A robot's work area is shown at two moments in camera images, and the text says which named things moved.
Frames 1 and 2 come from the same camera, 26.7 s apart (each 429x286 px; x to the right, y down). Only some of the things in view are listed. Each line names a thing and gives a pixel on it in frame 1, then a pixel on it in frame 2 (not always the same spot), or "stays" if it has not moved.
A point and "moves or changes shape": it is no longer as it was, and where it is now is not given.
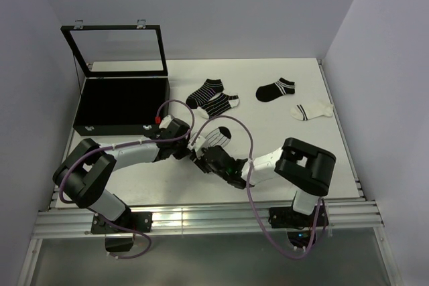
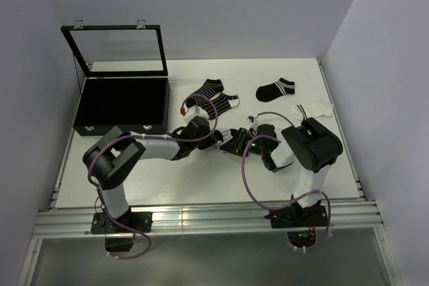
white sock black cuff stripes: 305,112 stays
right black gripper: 200,163 -> 236,145
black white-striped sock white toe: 218,105 stays
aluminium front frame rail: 342,214 stays
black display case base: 122,106 stays
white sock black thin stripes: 219,136 moves or changes shape
